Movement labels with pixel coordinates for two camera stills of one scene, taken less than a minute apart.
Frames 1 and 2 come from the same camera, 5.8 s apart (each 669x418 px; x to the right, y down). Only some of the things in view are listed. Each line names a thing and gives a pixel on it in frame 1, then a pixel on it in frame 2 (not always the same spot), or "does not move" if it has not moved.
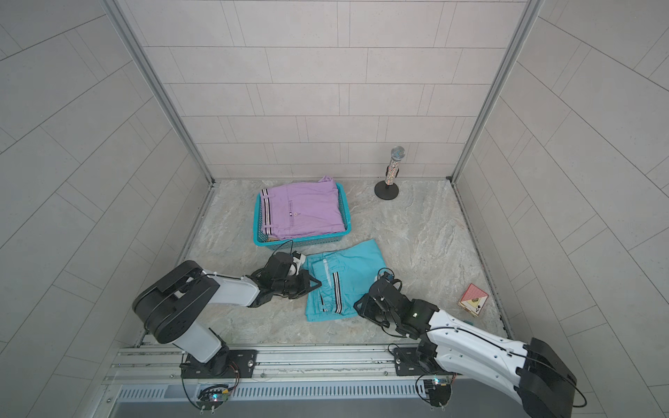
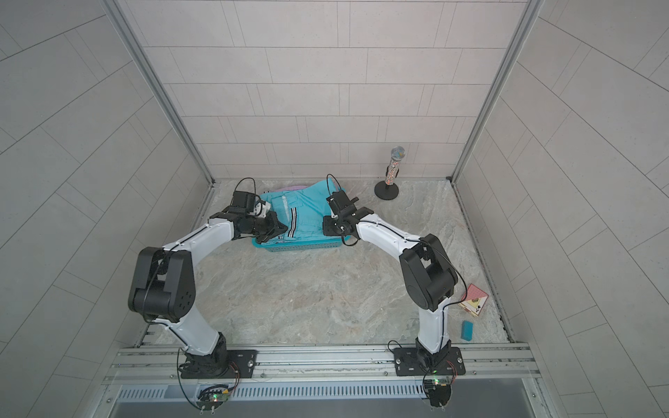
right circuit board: (439, 390) does not move
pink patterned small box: (474, 300) does not move
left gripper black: (302, 287) -> (273, 230)
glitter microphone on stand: (388, 189) does not move
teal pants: (346, 274) -> (304, 210)
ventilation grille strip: (280, 392) does not move
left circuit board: (212, 397) does not move
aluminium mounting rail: (163, 365) does not move
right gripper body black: (391, 317) -> (336, 225)
